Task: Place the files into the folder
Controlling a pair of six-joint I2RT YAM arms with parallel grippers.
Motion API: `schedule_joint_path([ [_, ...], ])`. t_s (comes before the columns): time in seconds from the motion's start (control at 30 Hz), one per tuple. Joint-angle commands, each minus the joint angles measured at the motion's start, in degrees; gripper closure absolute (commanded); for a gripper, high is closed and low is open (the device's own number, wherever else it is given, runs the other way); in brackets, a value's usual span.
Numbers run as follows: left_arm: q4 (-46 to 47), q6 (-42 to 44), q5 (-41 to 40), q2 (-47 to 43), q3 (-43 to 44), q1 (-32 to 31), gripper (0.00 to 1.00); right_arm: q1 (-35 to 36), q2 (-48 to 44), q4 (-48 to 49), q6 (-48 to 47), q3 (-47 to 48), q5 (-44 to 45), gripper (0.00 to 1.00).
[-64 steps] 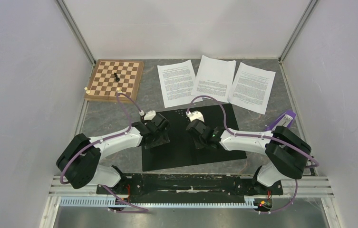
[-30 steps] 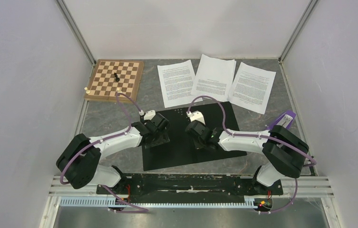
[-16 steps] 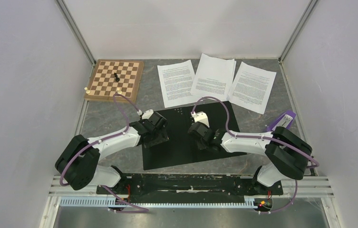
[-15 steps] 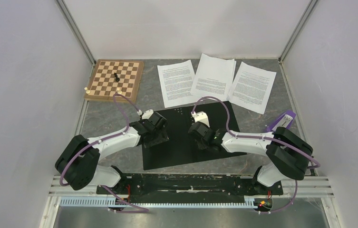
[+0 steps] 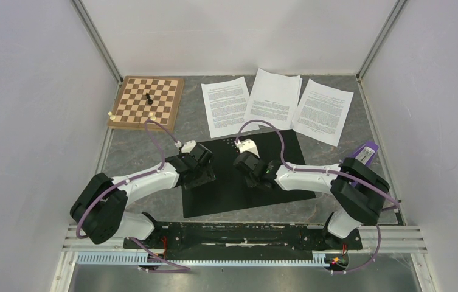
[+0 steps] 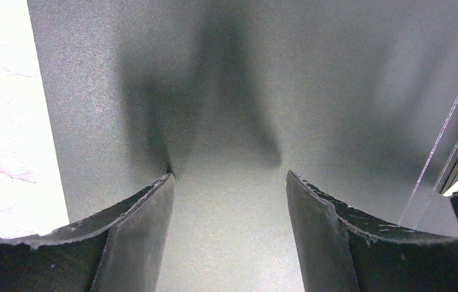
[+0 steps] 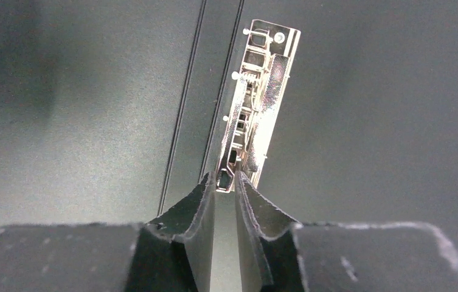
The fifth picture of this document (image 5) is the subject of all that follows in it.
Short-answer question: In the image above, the blue folder with black inside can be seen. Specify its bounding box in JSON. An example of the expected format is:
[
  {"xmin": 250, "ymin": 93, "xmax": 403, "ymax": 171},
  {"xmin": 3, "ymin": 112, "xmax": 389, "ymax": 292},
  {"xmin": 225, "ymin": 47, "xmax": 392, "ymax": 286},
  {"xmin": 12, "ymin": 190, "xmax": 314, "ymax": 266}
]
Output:
[{"xmin": 182, "ymin": 130, "xmax": 316, "ymax": 218}]

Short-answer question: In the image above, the printed paper sheet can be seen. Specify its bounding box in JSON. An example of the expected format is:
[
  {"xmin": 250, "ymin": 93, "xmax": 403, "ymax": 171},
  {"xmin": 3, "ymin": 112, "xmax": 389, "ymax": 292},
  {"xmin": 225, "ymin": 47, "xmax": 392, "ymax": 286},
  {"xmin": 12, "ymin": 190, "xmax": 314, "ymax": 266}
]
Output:
[
  {"xmin": 244, "ymin": 69, "xmax": 302, "ymax": 130},
  {"xmin": 291, "ymin": 80, "xmax": 354, "ymax": 147},
  {"xmin": 201, "ymin": 77, "xmax": 249, "ymax": 139}
]

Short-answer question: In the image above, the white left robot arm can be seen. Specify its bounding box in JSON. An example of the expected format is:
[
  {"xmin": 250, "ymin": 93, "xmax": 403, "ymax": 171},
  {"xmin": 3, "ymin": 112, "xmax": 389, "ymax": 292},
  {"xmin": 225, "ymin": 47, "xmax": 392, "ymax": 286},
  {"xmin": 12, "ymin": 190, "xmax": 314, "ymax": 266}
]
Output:
[{"xmin": 70, "ymin": 141, "xmax": 215, "ymax": 248}]

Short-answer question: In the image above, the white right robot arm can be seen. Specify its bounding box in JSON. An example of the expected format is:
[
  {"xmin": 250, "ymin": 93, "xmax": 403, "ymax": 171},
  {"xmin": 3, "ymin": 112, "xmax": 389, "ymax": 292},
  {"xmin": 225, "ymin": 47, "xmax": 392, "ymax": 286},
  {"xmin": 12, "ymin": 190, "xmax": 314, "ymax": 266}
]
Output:
[{"xmin": 233, "ymin": 151, "xmax": 397, "ymax": 248}]

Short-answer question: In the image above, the black chess pawn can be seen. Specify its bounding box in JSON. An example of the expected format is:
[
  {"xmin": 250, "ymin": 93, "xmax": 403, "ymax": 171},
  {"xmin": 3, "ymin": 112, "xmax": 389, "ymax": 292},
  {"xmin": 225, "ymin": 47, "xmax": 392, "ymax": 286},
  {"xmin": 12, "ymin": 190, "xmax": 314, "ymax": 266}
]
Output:
[{"xmin": 145, "ymin": 93, "xmax": 154, "ymax": 105}]

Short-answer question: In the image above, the wooden chessboard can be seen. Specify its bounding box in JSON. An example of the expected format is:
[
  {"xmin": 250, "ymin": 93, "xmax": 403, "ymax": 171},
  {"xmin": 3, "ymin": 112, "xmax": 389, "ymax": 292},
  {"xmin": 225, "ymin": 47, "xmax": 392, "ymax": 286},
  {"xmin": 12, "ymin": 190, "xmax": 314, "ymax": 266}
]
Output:
[{"xmin": 108, "ymin": 75, "xmax": 185, "ymax": 131}]

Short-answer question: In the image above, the purple metronome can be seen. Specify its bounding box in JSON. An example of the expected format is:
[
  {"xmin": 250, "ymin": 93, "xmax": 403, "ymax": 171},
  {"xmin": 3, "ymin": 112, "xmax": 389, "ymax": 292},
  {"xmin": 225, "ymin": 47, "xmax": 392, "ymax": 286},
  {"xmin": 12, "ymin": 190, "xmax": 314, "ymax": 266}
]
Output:
[{"xmin": 350, "ymin": 141, "xmax": 380, "ymax": 167}]

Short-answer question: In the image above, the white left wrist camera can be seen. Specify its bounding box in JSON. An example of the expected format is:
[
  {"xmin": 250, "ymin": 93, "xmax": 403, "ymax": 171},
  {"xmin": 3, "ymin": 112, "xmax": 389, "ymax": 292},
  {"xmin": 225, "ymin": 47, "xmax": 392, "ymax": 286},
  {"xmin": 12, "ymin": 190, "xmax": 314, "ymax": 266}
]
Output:
[{"xmin": 175, "ymin": 140, "xmax": 197, "ymax": 153}]

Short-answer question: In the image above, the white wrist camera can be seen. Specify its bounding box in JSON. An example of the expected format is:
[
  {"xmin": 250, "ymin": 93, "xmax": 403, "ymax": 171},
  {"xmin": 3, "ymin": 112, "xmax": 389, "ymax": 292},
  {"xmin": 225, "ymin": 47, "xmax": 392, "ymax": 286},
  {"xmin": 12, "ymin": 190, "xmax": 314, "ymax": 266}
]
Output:
[
  {"xmin": 175, "ymin": 140, "xmax": 197, "ymax": 153},
  {"xmin": 235, "ymin": 139, "xmax": 260, "ymax": 158}
]

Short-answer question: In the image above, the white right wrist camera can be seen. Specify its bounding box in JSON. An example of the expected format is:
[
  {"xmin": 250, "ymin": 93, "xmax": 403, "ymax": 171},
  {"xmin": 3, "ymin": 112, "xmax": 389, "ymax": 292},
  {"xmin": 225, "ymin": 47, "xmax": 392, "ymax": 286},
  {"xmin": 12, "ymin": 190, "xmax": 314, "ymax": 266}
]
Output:
[{"xmin": 235, "ymin": 139, "xmax": 260, "ymax": 158}]

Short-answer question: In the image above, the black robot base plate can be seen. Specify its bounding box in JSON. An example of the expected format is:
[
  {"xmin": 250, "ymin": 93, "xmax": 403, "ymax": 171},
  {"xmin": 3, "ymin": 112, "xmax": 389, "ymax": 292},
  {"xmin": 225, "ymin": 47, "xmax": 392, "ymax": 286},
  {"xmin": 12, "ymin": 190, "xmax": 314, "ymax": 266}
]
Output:
[{"xmin": 142, "ymin": 222, "xmax": 363, "ymax": 260}]

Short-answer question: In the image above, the light blue cable duct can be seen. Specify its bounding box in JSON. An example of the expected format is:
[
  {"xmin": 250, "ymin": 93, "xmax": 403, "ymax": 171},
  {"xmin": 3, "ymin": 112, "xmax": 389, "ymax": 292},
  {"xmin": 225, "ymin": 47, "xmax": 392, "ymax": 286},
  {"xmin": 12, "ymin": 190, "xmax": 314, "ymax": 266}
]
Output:
[{"xmin": 77, "ymin": 251, "xmax": 335, "ymax": 268}]

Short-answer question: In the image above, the aluminium frame rail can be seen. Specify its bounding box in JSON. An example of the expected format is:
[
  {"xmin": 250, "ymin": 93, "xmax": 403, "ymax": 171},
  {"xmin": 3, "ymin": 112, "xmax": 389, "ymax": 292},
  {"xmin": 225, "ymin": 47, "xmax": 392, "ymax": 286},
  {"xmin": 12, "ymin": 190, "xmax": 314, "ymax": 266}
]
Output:
[{"xmin": 50, "ymin": 226, "xmax": 436, "ymax": 291}]

